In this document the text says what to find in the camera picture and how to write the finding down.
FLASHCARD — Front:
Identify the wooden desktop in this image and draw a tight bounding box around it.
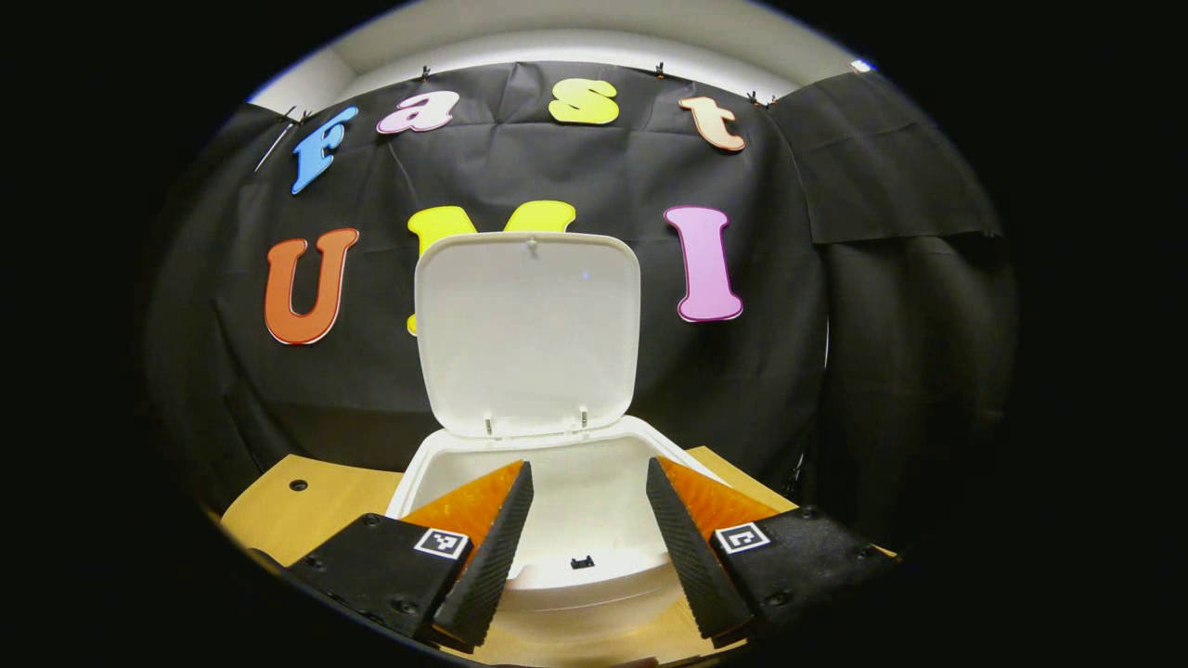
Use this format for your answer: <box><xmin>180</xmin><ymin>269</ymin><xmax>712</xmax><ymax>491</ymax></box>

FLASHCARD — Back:
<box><xmin>220</xmin><ymin>445</ymin><xmax>901</xmax><ymax>667</ymax></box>

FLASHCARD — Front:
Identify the black backdrop cloth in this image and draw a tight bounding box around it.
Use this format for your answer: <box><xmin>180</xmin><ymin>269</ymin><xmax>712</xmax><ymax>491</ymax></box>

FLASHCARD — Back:
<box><xmin>144</xmin><ymin>60</ymin><xmax>1022</xmax><ymax>558</ymax></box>

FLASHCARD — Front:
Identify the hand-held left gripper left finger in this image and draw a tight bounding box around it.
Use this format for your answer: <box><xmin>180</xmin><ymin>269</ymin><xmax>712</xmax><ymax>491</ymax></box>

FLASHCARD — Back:
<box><xmin>283</xmin><ymin>460</ymin><xmax>535</xmax><ymax>649</ymax></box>

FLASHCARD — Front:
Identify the white desktop garbage bin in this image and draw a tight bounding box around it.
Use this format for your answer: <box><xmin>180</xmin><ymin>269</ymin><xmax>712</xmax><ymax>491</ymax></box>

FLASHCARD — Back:
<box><xmin>385</xmin><ymin>231</ymin><xmax>730</xmax><ymax>643</ymax></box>

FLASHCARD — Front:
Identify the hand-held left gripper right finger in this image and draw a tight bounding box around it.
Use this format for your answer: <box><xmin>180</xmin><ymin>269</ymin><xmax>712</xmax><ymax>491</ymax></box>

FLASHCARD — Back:
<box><xmin>646</xmin><ymin>456</ymin><xmax>899</xmax><ymax>641</ymax></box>

